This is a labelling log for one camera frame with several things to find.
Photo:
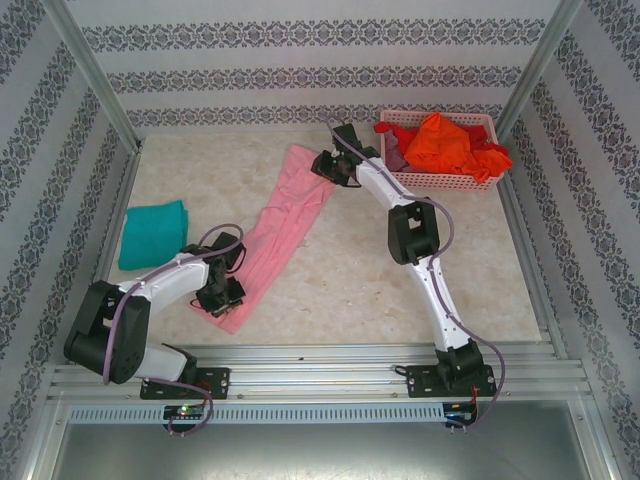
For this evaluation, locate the pink t-shirt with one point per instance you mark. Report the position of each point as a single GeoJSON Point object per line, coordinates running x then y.
{"type": "Point", "coordinates": [285, 225]}

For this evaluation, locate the pink plastic basket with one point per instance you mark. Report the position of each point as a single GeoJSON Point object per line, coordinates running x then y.
{"type": "Point", "coordinates": [430, 181]}

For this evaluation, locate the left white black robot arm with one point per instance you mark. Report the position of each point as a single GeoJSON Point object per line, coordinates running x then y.
{"type": "Point", "coordinates": [170, 280]}

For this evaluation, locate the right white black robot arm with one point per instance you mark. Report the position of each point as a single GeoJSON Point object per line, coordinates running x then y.
{"type": "Point", "coordinates": [415, 235]}

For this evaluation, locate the mauve t-shirt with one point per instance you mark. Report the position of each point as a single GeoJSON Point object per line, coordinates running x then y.
{"type": "Point", "coordinates": [395, 160]}

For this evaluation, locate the red t-shirt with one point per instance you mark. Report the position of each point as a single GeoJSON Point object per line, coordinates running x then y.
{"type": "Point", "coordinates": [400, 134]}

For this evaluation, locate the teal folded t-shirt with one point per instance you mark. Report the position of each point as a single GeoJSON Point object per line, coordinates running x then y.
{"type": "Point", "coordinates": [150, 235]}

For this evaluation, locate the orange t-shirt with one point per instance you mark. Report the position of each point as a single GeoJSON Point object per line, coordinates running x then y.
{"type": "Point", "coordinates": [440, 140]}

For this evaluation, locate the sheet metal tray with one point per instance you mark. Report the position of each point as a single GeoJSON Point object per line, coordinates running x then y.
{"type": "Point", "coordinates": [320, 450]}

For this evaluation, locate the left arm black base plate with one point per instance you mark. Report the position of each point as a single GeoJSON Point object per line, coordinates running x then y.
{"type": "Point", "coordinates": [215, 382]}

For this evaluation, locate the aluminium mounting rail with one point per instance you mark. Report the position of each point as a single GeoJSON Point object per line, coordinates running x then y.
{"type": "Point", "coordinates": [320, 370]}

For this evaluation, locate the aluminium side rail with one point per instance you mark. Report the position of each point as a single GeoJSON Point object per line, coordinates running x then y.
{"type": "Point", "coordinates": [126, 175]}
{"type": "Point", "coordinates": [515, 192]}

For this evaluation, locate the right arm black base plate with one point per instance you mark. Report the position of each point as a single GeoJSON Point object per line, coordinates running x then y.
{"type": "Point", "coordinates": [420, 382]}

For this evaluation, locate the aluminium frame post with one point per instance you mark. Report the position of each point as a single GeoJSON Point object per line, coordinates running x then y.
{"type": "Point", "coordinates": [540, 65]}
{"type": "Point", "coordinates": [95, 75]}

